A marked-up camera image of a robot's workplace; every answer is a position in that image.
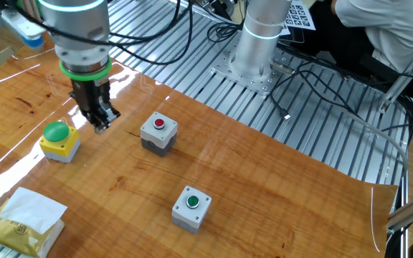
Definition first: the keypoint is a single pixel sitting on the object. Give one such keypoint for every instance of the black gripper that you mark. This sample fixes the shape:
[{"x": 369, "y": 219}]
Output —
[{"x": 90, "y": 93}]

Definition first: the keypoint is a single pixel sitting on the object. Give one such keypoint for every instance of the yellow box green mushroom button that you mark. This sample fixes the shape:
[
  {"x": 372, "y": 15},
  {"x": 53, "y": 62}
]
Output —
[{"x": 61, "y": 147}]

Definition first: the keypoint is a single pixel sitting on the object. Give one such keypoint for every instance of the grey box red button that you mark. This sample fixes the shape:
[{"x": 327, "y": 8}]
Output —
[{"x": 156, "y": 138}]

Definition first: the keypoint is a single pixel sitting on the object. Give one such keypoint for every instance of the grey box green button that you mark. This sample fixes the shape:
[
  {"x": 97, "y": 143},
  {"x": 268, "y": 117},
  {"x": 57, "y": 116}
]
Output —
[{"x": 188, "y": 216}]

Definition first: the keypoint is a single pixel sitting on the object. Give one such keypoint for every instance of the bare person forearm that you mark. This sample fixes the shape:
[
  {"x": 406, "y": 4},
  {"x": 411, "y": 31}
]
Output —
[{"x": 333, "y": 5}]

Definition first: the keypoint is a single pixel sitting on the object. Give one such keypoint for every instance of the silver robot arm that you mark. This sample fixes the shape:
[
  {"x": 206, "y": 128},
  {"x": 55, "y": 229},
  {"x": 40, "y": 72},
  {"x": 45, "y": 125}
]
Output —
[{"x": 77, "y": 28}]

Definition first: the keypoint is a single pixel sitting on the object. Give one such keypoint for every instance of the grey robot mounting plate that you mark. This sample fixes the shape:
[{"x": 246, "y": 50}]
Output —
[{"x": 224, "y": 68}]

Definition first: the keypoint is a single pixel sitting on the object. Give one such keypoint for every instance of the gold tissue pack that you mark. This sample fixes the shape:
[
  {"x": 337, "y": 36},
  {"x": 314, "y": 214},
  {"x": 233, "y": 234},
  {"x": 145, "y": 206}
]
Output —
[{"x": 13, "y": 233}]

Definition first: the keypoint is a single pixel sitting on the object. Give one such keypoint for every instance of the dark equipment block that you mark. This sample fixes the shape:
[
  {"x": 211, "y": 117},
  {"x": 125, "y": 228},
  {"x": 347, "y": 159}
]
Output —
[{"x": 224, "y": 10}]

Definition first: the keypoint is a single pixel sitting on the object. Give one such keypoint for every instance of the wood-grain table mat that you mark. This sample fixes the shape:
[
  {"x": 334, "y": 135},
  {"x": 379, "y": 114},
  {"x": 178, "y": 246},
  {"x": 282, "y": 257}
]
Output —
[{"x": 264, "y": 179}]

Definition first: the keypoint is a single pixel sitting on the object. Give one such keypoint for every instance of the metal base connector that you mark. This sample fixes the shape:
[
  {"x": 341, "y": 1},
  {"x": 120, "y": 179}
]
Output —
[{"x": 282, "y": 68}]

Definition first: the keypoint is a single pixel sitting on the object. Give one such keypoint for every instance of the printed marker sheet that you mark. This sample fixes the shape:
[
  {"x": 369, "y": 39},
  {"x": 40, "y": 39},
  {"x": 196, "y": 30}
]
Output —
[{"x": 299, "y": 16}]

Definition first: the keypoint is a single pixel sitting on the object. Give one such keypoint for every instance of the person in white shirt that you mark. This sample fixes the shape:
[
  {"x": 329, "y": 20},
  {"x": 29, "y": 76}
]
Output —
[{"x": 389, "y": 28}]

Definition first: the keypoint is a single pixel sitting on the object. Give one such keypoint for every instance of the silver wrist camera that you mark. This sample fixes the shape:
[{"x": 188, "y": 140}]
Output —
[{"x": 23, "y": 28}]

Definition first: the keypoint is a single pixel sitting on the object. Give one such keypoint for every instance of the wood-coloured frame post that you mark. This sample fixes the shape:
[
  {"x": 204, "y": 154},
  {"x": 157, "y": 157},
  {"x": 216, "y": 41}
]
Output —
[{"x": 31, "y": 9}]

